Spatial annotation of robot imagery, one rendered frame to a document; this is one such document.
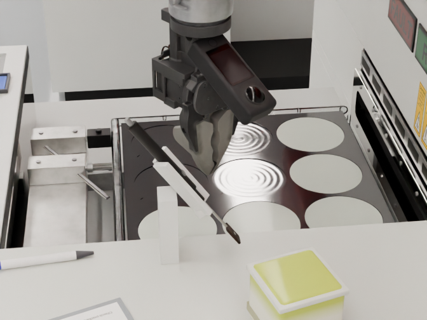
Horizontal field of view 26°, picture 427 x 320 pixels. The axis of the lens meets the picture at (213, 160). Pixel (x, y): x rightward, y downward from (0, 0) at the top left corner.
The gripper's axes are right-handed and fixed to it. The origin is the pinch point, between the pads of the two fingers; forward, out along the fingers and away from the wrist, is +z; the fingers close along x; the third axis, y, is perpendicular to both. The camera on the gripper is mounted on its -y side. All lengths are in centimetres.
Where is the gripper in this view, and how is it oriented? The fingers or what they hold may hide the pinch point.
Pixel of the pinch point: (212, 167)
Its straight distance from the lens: 116.7
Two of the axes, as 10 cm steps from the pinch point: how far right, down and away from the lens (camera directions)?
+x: -7.4, 3.6, -5.7
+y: -6.7, -3.9, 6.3
